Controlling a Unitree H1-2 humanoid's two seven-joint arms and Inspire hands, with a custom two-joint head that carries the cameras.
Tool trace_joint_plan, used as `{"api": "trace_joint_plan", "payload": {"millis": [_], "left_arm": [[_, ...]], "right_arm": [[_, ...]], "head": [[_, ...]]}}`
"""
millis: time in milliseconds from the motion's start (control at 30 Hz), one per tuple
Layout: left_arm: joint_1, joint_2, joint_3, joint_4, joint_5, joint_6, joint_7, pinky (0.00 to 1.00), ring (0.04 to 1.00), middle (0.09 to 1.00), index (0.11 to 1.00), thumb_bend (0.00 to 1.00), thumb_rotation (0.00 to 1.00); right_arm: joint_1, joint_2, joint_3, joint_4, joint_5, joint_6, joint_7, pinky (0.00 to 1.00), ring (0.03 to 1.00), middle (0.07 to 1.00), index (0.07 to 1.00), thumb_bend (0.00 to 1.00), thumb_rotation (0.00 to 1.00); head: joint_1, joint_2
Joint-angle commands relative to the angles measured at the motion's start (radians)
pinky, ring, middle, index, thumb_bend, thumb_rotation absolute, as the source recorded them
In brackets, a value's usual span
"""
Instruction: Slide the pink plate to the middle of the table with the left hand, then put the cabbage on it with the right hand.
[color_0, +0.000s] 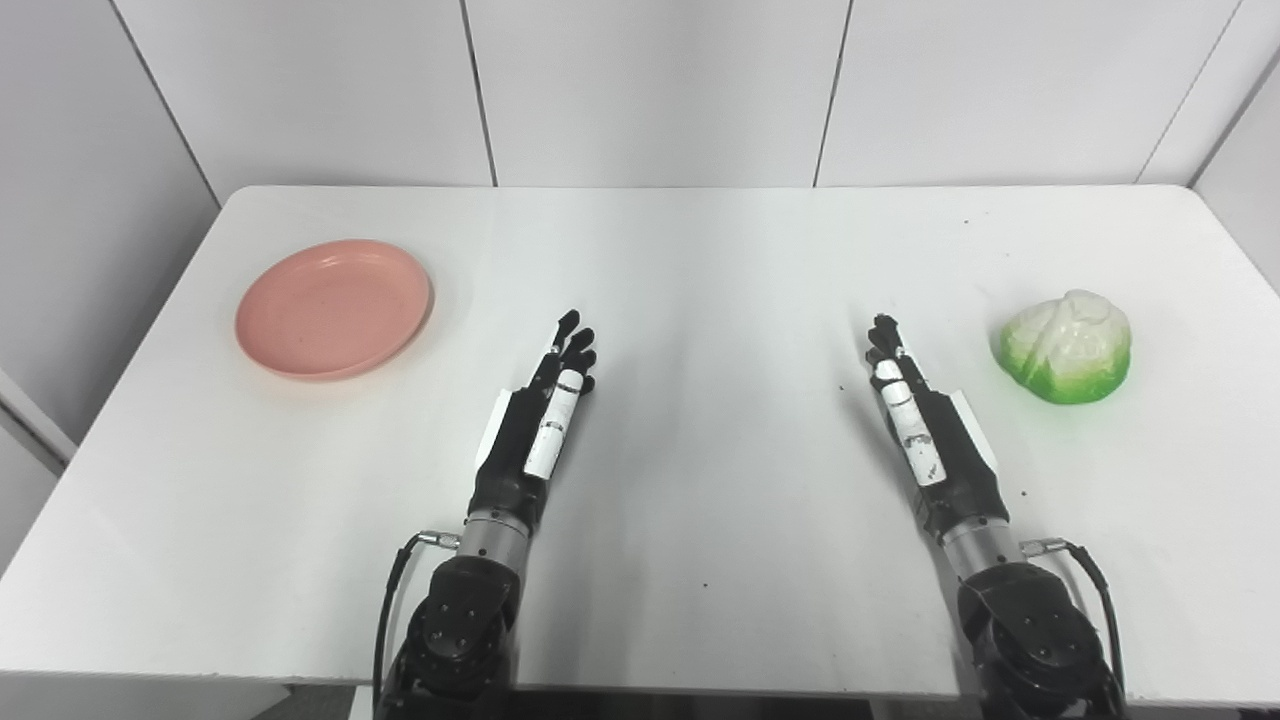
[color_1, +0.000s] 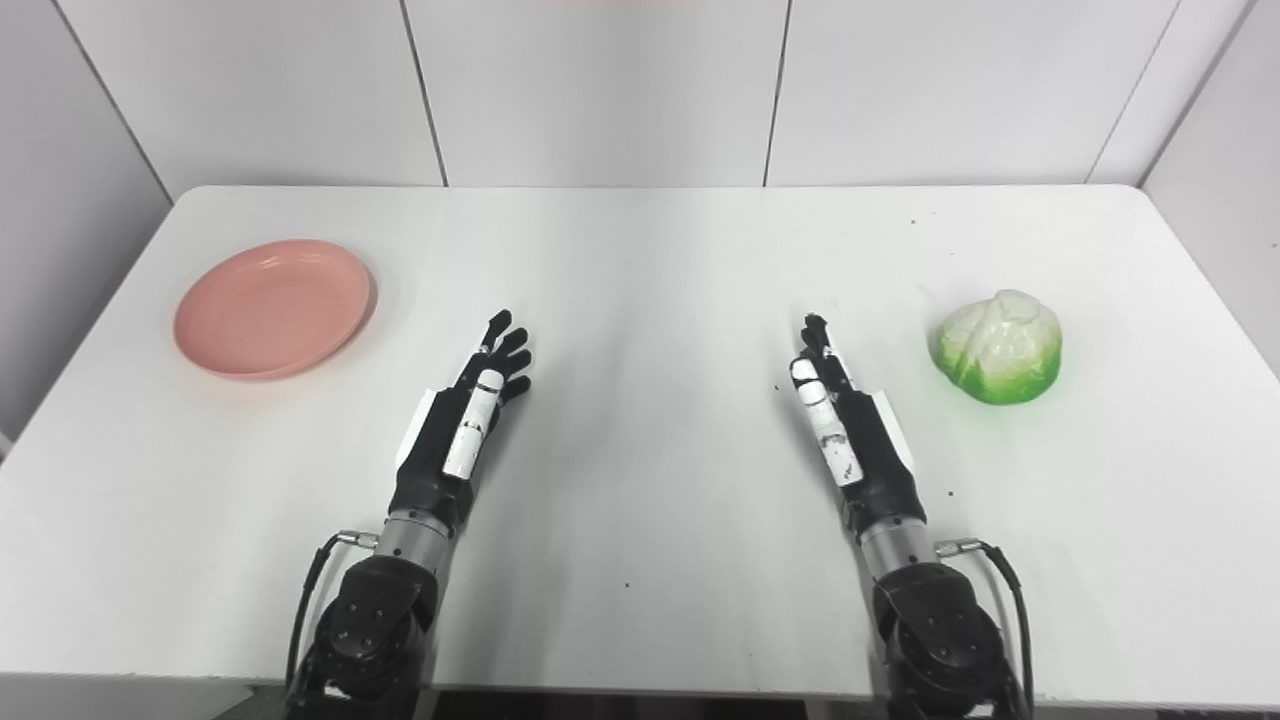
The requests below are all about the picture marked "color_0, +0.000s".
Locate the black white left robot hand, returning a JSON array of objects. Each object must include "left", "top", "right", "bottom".
[{"left": 468, "top": 309, "right": 599, "bottom": 532}]

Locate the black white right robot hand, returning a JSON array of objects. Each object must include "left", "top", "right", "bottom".
[{"left": 865, "top": 313, "right": 1011, "bottom": 542}]

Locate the green white toy cabbage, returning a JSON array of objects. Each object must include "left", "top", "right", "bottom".
[{"left": 992, "top": 289, "right": 1134, "bottom": 406}]

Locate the pink round plate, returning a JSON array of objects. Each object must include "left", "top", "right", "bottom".
[{"left": 235, "top": 238, "right": 435, "bottom": 383}]

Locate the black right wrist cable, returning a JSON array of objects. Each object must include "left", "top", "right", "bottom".
[{"left": 1020, "top": 537, "right": 1127, "bottom": 693}]

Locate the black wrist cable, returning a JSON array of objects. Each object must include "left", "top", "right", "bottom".
[
  {"left": 1020, "top": 537, "right": 1127, "bottom": 693},
  {"left": 372, "top": 530, "right": 462, "bottom": 706}
]

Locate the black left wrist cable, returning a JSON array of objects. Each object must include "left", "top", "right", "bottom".
[{"left": 372, "top": 530, "right": 462, "bottom": 706}]

